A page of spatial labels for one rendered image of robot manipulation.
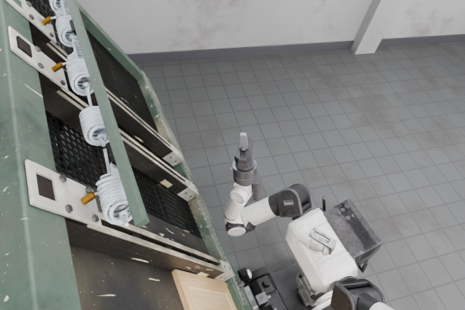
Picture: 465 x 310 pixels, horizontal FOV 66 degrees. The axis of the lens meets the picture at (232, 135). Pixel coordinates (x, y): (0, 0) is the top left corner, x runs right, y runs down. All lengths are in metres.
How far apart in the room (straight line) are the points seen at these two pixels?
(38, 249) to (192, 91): 3.18
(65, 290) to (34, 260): 0.07
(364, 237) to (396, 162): 2.43
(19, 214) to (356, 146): 3.32
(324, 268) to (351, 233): 0.16
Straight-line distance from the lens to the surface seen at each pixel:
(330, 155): 3.52
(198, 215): 1.87
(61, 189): 0.80
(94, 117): 0.88
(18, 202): 0.73
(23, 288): 0.66
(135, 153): 1.44
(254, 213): 1.54
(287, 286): 2.60
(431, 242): 3.47
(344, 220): 1.44
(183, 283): 1.32
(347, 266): 1.40
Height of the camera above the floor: 2.55
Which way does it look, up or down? 49 degrees down
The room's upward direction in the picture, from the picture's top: 12 degrees clockwise
